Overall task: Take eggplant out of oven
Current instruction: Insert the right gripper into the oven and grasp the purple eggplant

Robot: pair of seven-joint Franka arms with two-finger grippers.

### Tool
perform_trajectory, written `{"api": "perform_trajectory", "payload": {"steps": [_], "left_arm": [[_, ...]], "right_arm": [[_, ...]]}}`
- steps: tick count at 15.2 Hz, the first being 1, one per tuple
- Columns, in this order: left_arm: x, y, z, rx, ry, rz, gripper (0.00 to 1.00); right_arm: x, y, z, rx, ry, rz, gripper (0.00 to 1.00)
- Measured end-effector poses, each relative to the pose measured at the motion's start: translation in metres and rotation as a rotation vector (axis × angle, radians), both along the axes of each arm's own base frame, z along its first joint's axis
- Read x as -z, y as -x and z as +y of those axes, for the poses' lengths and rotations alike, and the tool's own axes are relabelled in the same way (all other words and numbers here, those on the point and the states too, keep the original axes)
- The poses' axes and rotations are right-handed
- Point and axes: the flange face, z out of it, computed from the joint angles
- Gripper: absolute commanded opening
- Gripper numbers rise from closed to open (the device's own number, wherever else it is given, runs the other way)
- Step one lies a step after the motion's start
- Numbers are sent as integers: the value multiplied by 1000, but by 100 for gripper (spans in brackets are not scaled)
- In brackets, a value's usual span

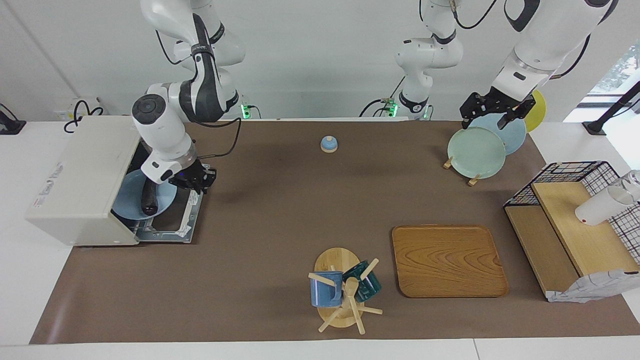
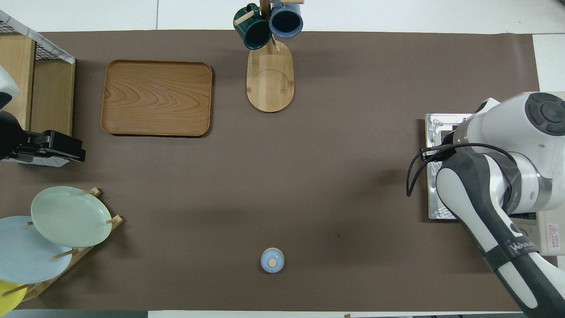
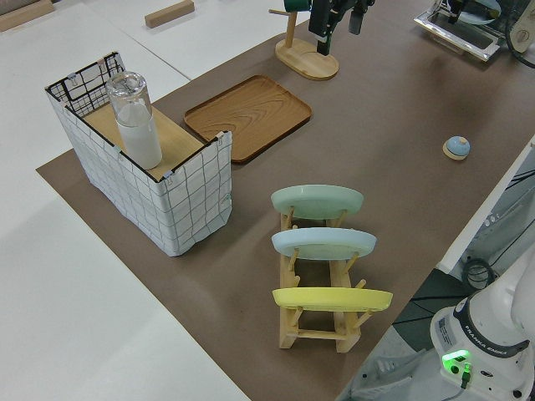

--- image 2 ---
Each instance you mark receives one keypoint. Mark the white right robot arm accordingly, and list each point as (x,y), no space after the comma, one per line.
(468,207)

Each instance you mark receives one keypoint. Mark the blue mug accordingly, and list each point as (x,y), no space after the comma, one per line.
(286,22)

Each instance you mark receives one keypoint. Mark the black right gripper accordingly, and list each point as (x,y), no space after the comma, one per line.
(435,154)

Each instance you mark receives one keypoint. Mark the brown table mat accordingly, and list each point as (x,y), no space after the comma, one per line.
(309,176)

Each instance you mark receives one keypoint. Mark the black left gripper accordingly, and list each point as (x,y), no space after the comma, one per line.
(11,134)

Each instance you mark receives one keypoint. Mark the dark green mug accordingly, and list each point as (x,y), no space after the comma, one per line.
(258,37)

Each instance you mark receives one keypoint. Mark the wooden plate rack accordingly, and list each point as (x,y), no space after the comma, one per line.
(114,219)

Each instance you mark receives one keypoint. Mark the white grey patterned cloth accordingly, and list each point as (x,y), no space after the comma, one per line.
(53,47)

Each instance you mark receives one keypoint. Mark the pale green plate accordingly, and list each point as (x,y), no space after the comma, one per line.
(70,216)

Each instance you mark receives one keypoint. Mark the yellow plate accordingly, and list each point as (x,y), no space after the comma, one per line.
(9,300)

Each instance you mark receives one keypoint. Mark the small blue wooden-knob bell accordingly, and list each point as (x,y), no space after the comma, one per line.
(272,260)

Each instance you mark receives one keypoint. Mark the wooden mug tree stand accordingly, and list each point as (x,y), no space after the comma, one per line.
(270,84)

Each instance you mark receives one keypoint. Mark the wooden serving tray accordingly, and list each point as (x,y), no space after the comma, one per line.
(154,97)

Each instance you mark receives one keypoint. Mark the wooden two-step shelf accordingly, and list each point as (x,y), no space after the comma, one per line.
(53,97)

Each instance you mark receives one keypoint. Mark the light blue plate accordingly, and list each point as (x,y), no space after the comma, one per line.
(22,260)

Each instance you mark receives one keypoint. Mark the toaster oven door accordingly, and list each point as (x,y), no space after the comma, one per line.
(441,123)

